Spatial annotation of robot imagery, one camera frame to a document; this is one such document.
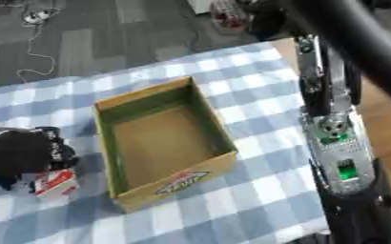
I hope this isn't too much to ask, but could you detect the white cable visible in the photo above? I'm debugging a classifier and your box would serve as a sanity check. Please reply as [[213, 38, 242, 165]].
[[15, 4, 62, 84]]

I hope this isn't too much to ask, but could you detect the thick black bar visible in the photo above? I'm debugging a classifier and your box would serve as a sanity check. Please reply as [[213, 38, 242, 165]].
[[280, 0, 391, 112]]

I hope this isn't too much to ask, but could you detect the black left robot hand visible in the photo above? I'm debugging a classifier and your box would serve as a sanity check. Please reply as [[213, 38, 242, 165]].
[[0, 126, 82, 192]]

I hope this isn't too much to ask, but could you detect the white power strip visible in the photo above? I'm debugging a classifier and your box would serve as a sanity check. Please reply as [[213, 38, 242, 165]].
[[20, 9, 55, 25]]

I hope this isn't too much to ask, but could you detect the black bag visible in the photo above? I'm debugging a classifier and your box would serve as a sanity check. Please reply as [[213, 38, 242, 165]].
[[242, 0, 296, 42]]

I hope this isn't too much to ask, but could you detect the red and white bag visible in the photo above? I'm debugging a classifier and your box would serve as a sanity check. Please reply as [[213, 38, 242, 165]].
[[210, 0, 253, 33]]

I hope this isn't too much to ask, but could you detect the red and white small box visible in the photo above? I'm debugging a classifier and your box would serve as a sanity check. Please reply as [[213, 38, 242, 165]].
[[31, 167, 82, 200]]

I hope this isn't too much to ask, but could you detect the white board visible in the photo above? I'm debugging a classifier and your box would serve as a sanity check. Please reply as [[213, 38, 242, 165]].
[[185, 0, 216, 15]]

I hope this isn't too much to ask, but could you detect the tan cardboard box green inside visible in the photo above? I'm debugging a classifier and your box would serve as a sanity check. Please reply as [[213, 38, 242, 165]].
[[92, 75, 241, 214]]

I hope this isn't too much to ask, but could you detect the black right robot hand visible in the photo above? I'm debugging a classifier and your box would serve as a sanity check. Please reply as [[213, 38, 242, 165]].
[[292, 33, 364, 118]]

